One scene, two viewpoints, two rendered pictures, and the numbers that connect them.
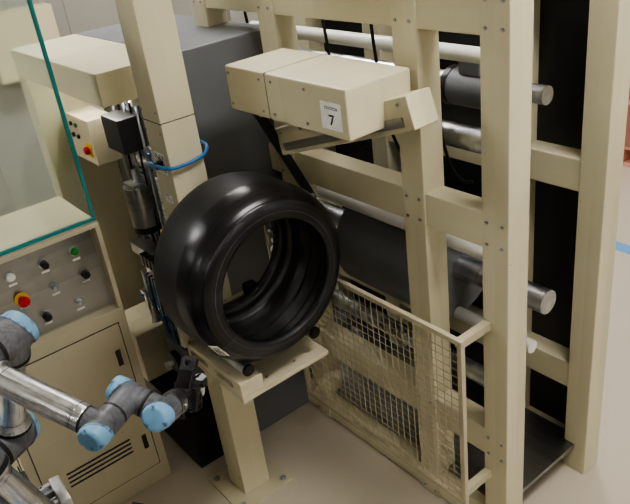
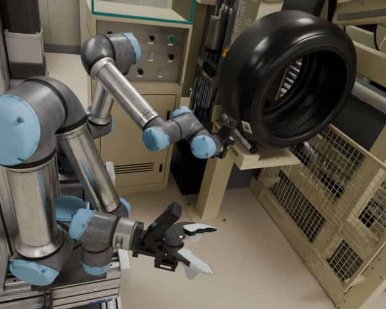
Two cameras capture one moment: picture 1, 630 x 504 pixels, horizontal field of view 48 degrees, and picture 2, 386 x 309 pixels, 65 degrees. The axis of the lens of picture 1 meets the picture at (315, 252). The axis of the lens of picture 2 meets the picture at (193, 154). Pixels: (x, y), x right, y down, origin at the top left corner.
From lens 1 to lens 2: 99 cm
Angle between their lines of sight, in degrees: 9
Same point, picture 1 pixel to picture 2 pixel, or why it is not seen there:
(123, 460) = (146, 172)
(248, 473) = (208, 209)
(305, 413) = (245, 192)
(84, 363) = not seen: hidden behind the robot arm
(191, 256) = (264, 49)
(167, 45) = not seen: outside the picture
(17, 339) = (125, 51)
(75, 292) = (161, 65)
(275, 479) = (219, 219)
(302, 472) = (235, 222)
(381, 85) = not seen: outside the picture
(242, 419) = (220, 179)
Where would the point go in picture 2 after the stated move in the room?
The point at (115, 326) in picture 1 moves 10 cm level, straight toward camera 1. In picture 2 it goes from (174, 96) to (174, 103)
